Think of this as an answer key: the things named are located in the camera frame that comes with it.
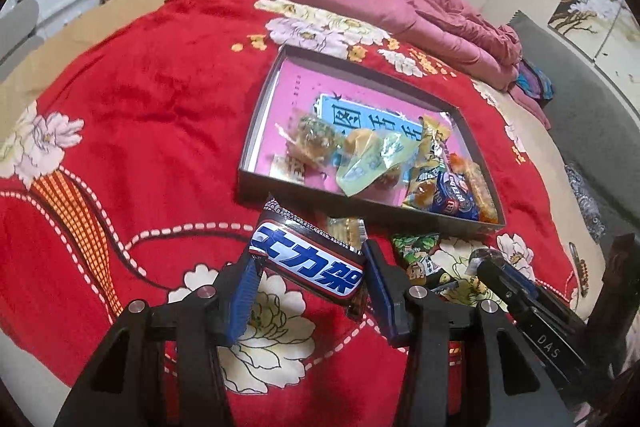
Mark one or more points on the blue Oreo cookie pack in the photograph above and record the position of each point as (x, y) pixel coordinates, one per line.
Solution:
(453, 197)

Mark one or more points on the green black snack pack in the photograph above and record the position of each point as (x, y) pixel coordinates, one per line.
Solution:
(440, 265)

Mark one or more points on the orange rice cracker pack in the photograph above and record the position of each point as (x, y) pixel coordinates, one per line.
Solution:
(474, 178)

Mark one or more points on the yellow small biscuit pack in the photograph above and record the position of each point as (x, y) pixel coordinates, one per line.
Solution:
(351, 231)

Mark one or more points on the blue purple clothing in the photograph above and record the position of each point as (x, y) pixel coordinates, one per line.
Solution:
(534, 83)

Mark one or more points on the grey shallow box tray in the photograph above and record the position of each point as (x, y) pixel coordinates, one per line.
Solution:
(293, 182)

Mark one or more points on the floral wall painting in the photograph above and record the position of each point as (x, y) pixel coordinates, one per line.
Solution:
(607, 33)

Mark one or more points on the yellow blue cone snack pack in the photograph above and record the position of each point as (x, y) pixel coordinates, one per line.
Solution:
(431, 160)

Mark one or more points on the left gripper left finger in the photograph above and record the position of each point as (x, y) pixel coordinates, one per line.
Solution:
(159, 366)

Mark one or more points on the clear pastry pack green label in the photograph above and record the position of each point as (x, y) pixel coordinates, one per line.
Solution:
(310, 139)

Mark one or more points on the grey padded headboard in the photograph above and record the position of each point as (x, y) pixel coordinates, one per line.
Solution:
(593, 130)

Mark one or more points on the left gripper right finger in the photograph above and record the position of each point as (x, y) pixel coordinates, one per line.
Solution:
(466, 366)

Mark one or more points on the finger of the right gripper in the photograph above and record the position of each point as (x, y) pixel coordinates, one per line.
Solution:
(510, 285)

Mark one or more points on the pink quilt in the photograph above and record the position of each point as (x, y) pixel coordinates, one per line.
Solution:
(375, 1)

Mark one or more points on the Snickers chocolate bar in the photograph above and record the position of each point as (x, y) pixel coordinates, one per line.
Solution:
(310, 257)

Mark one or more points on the red floral blanket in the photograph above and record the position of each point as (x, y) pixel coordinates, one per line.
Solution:
(120, 182)

